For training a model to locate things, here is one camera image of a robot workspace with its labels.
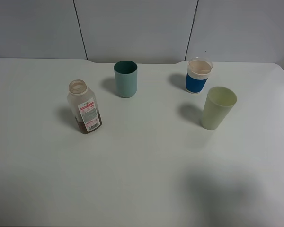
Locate clear plastic drink bottle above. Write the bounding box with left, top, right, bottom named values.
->
left=67, top=79, right=102, bottom=134

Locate teal plastic cup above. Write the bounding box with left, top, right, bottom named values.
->
left=114, top=61, right=138, bottom=98

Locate pale green plastic cup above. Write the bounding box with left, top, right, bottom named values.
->
left=201, top=87, right=237, bottom=130

